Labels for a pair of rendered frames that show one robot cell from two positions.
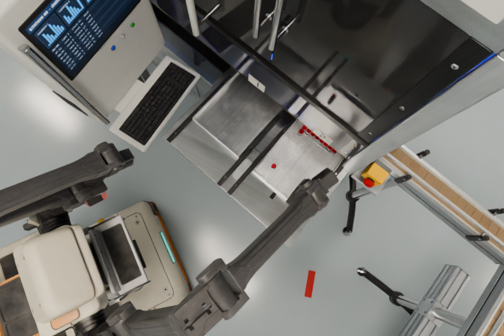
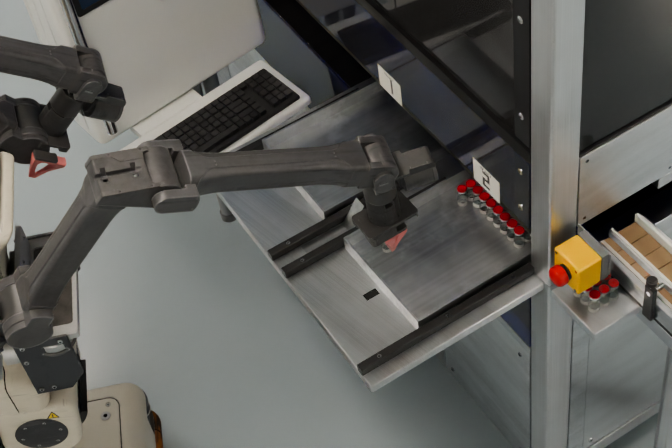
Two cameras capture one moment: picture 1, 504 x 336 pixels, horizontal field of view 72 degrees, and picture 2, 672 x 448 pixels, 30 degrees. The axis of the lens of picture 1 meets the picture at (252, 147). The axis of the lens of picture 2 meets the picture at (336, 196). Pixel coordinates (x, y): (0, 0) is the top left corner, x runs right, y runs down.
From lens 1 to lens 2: 150 cm
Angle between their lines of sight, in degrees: 30
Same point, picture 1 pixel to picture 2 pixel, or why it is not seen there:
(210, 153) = (275, 206)
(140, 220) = (113, 415)
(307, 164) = (461, 255)
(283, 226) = (293, 152)
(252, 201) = (326, 296)
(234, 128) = not seen: hidden behind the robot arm
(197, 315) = (119, 175)
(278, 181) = (390, 273)
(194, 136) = not seen: hidden behind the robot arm
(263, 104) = (407, 145)
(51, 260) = not seen: outside the picture
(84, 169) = (49, 55)
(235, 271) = (192, 155)
